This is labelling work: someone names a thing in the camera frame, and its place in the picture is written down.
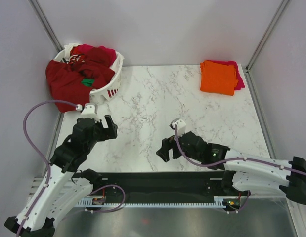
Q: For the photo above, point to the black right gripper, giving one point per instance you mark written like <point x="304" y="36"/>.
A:
<point x="167" y="144"/>

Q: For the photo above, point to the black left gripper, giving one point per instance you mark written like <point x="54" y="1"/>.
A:
<point x="110" y="132"/>

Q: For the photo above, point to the orange t shirt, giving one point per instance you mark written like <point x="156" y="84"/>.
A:
<point x="218" y="78"/>

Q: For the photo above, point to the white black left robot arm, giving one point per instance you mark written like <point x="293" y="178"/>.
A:
<point x="46" y="208"/>

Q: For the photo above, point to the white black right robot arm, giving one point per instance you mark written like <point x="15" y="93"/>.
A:
<point x="242" y="173"/>

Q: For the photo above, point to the white plastic laundry basket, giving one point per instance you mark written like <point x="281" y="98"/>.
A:
<point x="108" y="92"/>

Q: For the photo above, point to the green cloth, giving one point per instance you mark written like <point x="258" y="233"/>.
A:
<point x="87" y="82"/>

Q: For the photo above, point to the dark red t shirt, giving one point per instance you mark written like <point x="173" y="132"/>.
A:
<point x="64" y="80"/>

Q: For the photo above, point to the pink shirt in basket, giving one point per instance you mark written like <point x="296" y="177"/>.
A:
<point x="100" y="54"/>

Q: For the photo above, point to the white patterned shirt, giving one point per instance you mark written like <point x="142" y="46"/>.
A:
<point x="73" y="54"/>

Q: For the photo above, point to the folded pink t shirt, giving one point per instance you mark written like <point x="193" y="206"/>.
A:
<point x="240" y="84"/>

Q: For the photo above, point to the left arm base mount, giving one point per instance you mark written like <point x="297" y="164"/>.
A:
<point x="100" y="186"/>

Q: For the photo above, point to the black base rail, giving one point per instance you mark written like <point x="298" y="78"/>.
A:
<point x="158" y="187"/>

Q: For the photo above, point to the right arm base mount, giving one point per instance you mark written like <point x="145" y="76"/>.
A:
<point x="217" y="186"/>

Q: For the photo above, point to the white slotted cable duct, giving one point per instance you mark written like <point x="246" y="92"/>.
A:
<point x="88" y="202"/>

